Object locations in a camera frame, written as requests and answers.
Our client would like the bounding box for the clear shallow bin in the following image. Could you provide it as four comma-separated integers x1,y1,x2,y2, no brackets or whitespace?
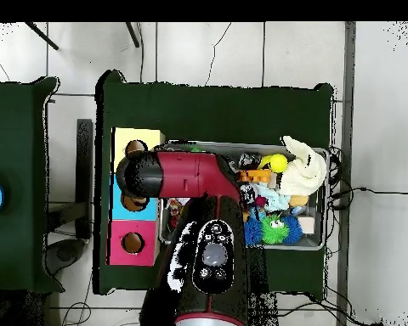
157,140,331,252

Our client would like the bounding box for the orange plastic grid block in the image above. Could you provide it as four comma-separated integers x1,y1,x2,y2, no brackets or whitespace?
236,169,273,185

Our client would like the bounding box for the large blue spiky ball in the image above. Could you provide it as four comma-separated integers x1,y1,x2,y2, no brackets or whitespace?
243,218,264,247

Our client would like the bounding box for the dark green table cloth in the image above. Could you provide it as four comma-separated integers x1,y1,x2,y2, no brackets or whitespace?
93,69,336,301

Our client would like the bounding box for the plain yellow ball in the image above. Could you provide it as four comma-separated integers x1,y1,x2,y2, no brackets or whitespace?
269,153,290,174

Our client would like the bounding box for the green fuzzy monster toy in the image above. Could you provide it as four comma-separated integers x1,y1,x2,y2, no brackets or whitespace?
261,215,291,246

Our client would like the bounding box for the cream knitted cloth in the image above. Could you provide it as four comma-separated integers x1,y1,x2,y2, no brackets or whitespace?
278,135,328,198

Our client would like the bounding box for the black tripod leg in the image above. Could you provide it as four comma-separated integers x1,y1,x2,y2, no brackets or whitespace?
23,21,60,52
125,21,142,49

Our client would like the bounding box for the green covered side table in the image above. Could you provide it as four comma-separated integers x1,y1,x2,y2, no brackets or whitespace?
0,76,62,295

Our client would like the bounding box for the black cable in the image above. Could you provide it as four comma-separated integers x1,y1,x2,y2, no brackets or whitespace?
328,184,408,205

